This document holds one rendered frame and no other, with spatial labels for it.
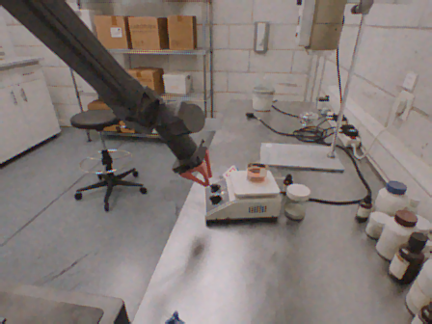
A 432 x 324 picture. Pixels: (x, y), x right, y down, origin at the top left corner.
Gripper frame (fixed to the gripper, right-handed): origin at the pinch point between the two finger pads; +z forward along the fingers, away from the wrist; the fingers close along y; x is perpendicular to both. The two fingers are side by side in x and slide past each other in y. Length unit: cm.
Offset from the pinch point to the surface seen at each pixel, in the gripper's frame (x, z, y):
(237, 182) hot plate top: -4.9, 6.7, 3.9
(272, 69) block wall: -3, 47, 240
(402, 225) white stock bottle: -36.7, 22.2, -8.5
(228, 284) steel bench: -2.4, 11.7, -22.1
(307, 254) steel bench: -16.6, 21.3, -11.5
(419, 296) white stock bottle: -34.0, 24.4, -22.3
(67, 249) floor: 130, 32, 34
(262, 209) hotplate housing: -8.9, 14.0, -1.2
